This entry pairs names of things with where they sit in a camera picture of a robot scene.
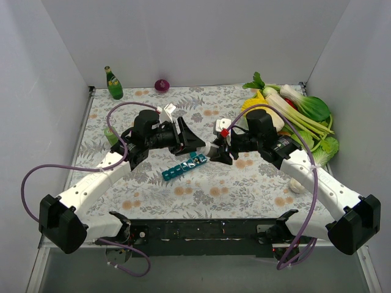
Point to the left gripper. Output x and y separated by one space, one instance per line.
179 138

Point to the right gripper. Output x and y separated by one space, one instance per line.
231 146

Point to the teal pill organizer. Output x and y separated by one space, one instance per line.
195 160

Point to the white pill bottle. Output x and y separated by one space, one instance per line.
209 150

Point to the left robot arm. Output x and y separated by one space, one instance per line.
64 220

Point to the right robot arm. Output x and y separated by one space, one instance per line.
355 219

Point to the floral table mat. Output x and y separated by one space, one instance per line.
250 187

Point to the yellow napa cabbage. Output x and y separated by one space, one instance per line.
259 99

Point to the purple onion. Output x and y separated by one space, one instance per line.
162 85

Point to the parsley leaf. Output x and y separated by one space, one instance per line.
257 82

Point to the green can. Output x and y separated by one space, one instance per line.
110 136

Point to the red pepper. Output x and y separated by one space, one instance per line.
292 104

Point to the green glass bottle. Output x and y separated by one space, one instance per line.
113 84

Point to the bok choy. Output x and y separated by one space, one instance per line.
310 106

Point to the green lettuce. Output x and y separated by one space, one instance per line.
328 144

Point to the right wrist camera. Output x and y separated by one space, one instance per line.
221 127

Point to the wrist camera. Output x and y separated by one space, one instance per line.
168 112
221 127

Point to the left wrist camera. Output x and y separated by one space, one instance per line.
168 112

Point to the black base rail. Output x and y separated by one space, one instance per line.
208 237

